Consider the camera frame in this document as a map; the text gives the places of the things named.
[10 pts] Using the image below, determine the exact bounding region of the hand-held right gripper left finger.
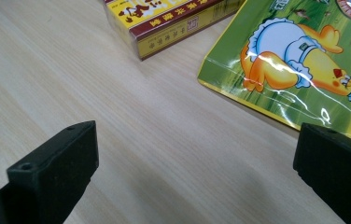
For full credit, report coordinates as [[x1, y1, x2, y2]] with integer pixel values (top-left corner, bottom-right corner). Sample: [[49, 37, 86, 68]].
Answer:
[[0, 120, 100, 224]]

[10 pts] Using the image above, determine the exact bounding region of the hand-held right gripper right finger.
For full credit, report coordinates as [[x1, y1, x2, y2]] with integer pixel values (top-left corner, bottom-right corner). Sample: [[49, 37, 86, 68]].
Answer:
[[292, 122, 351, 224]]

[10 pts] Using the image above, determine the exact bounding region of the yellow green spout pouch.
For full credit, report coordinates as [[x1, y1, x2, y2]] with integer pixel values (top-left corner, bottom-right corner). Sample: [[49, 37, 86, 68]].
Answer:
[[197, 0, 351, 151]]

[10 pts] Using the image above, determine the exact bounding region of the yellow and red box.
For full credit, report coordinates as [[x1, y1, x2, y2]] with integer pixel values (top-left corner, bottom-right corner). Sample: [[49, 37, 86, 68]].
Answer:
[[103, 0, 246, 62]]

